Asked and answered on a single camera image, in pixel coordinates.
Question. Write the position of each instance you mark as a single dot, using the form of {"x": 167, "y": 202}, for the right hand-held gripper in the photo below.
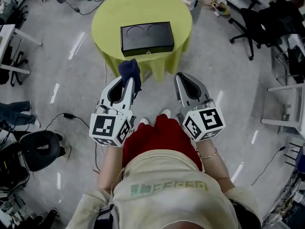
{"x": 209, "y": 123}

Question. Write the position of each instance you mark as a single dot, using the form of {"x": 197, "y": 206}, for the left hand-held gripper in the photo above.
{"x": 104, "y": 128}

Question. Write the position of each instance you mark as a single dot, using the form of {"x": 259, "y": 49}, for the dark blue cloth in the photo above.
{"x": 128, "y": 67}

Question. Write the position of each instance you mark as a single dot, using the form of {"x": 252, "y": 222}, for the black induction cooktop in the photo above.
{"x": 147, "y": 42}

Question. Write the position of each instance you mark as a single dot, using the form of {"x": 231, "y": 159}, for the person's left forearm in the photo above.
{"x": 109, "y": 166}

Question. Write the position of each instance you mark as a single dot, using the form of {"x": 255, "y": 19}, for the person's right forearm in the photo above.
{"x": 219, "y": 170}

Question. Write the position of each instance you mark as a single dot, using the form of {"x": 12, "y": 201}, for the person's right white shoe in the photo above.
{"x": 166, "y": 112}

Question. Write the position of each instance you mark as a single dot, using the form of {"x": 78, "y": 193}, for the person's white shoe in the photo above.
{"x": 145, "y": 121}
{"x": 166, "y": 112}

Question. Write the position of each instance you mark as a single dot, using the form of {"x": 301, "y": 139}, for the person's left white shoe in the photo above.
{"x": 145, "y": 121}

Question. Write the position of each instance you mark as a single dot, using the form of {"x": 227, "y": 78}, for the black power adapter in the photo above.
{"x": 69, "y": 115}

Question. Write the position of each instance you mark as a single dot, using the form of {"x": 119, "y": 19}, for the red skirt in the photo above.
{"x": 162, "y": 139}

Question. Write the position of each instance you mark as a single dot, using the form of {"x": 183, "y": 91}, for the yellow-green round tablecloth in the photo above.
{"x": 107, "y": 32}

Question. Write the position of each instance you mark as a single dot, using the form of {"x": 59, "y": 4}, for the black office chair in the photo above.
{"x": 252, "y": 23}

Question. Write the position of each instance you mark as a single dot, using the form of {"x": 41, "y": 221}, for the cream printed t-shirt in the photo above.
{"x": 166, "y": 204}

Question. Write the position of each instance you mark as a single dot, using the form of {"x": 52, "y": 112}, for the white desk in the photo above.
{"x": 7, "y": 32}

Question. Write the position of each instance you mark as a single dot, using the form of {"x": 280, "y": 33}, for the white table frame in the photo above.
{"x": 278, "y": 123}

